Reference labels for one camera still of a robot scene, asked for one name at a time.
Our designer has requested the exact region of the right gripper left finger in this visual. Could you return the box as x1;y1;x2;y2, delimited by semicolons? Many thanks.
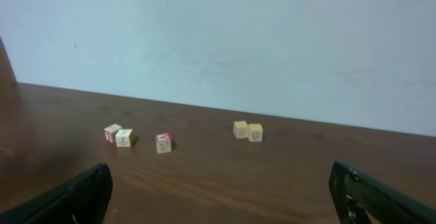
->
1;163;113;224

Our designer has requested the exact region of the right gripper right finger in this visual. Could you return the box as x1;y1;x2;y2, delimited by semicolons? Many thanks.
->
329;161;435;224

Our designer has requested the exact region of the white block red bottom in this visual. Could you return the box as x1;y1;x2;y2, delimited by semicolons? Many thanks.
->
104;124;122;144

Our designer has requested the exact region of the white block far centre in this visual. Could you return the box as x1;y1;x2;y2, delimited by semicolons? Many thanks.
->
115;129;135;147

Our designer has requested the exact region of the red letter block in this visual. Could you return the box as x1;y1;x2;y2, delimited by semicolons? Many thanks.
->
155;133;172;153

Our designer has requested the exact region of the yellow block right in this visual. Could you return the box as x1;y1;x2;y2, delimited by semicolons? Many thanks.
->
248;123;263;142

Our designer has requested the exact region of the yellow block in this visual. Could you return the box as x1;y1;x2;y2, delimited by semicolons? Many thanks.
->
248;123;263;142
233;121;249;139

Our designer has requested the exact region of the yellow block left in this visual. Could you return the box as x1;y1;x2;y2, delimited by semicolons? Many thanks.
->
233;121;249;139

